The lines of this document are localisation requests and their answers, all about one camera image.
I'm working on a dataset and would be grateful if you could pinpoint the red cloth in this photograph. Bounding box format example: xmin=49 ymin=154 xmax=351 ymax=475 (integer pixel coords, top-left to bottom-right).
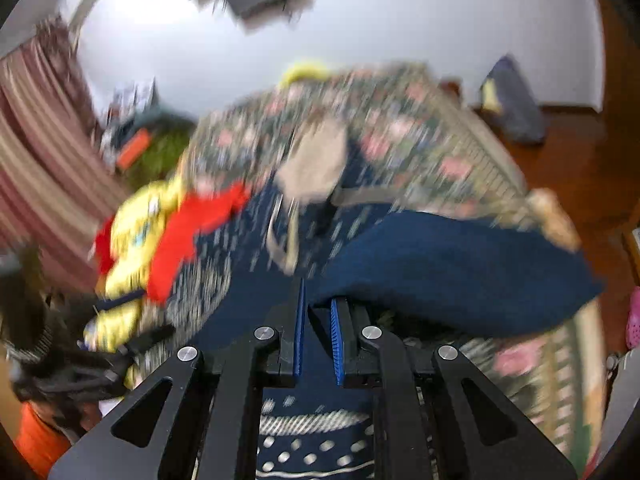
xmin=92 ymin=182 xmax=251 ymax=306

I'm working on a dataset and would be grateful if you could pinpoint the person's left forearm orange sleeve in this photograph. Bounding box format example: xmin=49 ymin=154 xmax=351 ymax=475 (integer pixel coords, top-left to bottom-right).
xmin=14 ymin=399 xmax=103 ymax=477

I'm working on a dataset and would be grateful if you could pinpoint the orange box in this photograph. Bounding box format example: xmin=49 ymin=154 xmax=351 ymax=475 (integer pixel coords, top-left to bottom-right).
xmin=115 ymin=129 xmax=153 ymax=170

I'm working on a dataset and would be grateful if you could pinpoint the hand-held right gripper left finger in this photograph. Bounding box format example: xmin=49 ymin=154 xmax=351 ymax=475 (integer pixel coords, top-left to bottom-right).
xmin=47 ymin=277 xmax=307 ymax=480

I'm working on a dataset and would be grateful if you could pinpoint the navy dotted garment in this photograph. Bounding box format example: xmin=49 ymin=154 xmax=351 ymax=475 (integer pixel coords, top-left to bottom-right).
xmin=187 ymin=180 xmax=606 ymax=480

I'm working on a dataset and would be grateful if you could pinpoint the yellow printed cloth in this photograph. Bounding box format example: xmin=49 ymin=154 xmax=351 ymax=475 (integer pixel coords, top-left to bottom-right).
xmin=82 ymin=180 xmax=188 ymax=391

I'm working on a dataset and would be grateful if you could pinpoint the beige cloth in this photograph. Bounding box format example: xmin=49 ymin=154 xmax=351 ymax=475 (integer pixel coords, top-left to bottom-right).
xmin=265 ymin=120 xmax=351 ymax=276

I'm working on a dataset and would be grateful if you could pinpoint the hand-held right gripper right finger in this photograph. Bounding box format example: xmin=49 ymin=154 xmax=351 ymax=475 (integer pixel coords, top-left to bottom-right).
xmin=330 ymin=297 xmax=579 ymax=480

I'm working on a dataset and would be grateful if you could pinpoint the green cloth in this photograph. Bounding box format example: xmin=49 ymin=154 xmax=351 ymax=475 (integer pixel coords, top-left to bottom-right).
xmin=122 ymin=125 xmax=197 ymax=191

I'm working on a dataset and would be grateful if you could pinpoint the grey bag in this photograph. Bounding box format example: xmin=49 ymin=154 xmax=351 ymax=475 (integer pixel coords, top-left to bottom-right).
xmin=481 ymin=55 xmax=547 ymax=146

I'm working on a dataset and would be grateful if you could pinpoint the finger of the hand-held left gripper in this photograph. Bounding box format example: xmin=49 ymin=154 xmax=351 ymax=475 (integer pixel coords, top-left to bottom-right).
xmin=91 ymin=290 xmax=150 ymax=314
xmin=77 ymin=324 xmax=177 ymax=361

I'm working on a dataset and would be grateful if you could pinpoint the floral blanket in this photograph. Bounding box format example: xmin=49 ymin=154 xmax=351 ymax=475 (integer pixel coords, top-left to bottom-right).
xmin=165 ymin=62 xmax=608 ymax=466

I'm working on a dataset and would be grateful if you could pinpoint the striped curtain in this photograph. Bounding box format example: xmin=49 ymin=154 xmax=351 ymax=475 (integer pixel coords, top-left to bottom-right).
xmin=0 ymin=17 xmax=131 ymax=291

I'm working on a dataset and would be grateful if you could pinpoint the yellow plush toy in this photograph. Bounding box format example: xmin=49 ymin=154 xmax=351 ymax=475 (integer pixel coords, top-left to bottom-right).
xmin=282 ymin=60 xmax=332 ymax=86

